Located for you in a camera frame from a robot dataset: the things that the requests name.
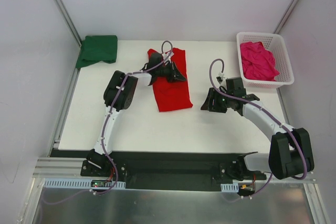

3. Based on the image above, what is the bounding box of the folded green t shirt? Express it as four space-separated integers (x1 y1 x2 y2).
76 35 118 69

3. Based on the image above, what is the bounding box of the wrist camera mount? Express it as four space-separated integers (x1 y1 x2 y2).
216 72 225 83
162 51 174 64

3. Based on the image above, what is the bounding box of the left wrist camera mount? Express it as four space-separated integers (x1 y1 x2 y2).
162 51 174 64

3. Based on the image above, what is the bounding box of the right white cable duct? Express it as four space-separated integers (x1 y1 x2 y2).
220 183 239 193

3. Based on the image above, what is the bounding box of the aluminium frame rail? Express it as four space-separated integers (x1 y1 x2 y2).
33 157 84 178

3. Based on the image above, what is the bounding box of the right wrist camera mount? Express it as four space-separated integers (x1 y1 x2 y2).
216 72 225 83

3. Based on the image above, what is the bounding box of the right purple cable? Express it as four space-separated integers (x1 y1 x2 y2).
208 59 308 204

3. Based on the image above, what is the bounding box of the left white cable duct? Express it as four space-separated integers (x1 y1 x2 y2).
44 178 114 190

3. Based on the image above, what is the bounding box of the white plastic basket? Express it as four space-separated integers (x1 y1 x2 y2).
236 31 295 89

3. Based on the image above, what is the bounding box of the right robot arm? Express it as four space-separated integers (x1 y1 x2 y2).
201 76 314 179

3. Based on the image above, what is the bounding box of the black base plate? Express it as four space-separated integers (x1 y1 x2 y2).
51 150 267 191

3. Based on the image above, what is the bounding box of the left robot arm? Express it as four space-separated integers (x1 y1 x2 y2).
82 51 187 176

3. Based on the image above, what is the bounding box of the white cable duct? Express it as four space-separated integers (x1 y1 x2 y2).
44 178 114 190
220 183 239 193

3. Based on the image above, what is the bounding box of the red t shirt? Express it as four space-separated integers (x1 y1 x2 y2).
153 48 193 112

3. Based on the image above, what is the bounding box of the pink t shirt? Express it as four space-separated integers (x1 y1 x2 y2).
240 41 280 81

